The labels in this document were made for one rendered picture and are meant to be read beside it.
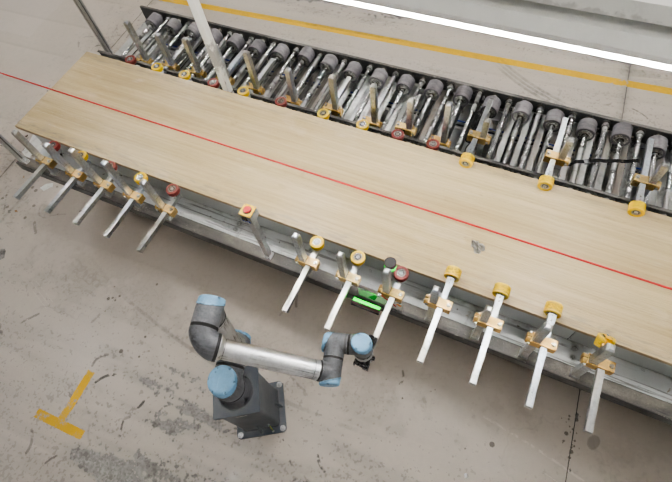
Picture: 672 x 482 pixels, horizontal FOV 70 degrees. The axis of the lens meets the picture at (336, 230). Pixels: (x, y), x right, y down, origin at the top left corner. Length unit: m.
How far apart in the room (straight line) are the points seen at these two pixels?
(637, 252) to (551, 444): 1.26
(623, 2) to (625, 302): 1.67
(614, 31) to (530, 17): 0.21
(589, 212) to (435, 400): 1.47
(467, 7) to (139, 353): 3.10
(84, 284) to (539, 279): 3.25
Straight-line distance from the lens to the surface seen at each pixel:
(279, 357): 2.07
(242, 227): 3.17
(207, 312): 2.04
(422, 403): 3.30
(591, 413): 2.47
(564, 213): 2.90
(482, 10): 1.49
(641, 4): 1.45
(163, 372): 3.66
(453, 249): 2.66
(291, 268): 2.86
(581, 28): 1.48
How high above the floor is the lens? 3.24
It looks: 60 degrees down
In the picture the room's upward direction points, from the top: 11 degrees counter-clockwise
